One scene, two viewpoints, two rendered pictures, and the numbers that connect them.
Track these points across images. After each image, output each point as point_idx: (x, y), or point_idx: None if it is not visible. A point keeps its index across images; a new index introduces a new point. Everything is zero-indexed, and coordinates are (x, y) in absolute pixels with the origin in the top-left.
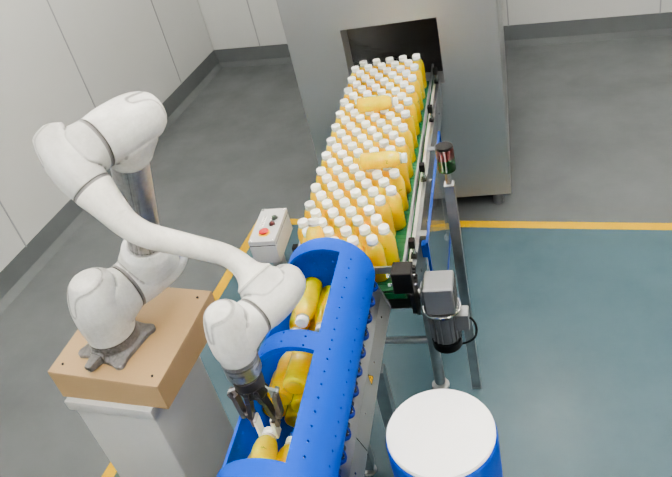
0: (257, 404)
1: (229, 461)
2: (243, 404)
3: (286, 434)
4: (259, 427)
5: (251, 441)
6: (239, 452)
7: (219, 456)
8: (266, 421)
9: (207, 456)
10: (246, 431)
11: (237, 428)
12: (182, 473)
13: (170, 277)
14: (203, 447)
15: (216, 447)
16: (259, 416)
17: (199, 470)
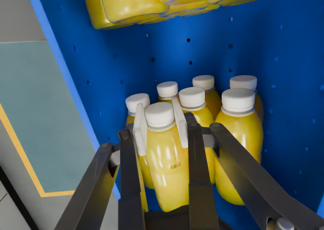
0: (77, 23)
1: (117, 178)
2: (103, 175)
3: (143, 40)
4: (145, 130)
5: (112, 98)
6: (113, 138)
7: None
8: (108, 40)
9: (16, 4)
10: (100, 99)
11: (94, 136)
12: (11, 42)
13: None
14: (5, 1)
15: None
16: (141, 125)
17: (21, 23)
